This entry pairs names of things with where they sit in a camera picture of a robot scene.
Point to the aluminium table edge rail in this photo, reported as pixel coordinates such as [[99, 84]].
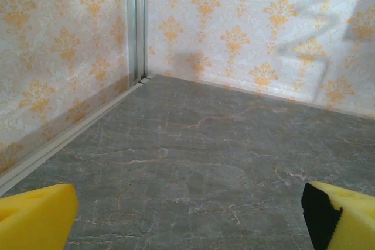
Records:
[[67, 140]]

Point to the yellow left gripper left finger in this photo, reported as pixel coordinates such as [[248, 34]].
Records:
[[35, 220]]

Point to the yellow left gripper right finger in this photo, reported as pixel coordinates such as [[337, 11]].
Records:
[[351, 220]]

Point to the aluminium frame corner post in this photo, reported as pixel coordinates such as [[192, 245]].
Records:
[[137, 21]]

